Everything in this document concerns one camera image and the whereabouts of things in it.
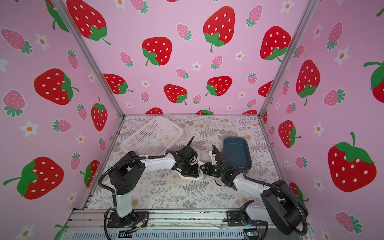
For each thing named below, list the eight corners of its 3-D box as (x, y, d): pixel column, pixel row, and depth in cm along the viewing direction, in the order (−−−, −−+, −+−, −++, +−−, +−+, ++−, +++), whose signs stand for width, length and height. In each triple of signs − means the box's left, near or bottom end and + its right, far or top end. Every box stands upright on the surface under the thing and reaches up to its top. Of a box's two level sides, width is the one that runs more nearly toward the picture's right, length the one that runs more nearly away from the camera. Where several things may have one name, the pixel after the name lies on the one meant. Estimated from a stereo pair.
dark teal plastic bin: (225, 169, 94) (226, 165, 89) (222, 142, 107) (223, 137, 102) (251, 169, 94) (254, 165, 89) (245, 142, 107) (247, 137, 102)
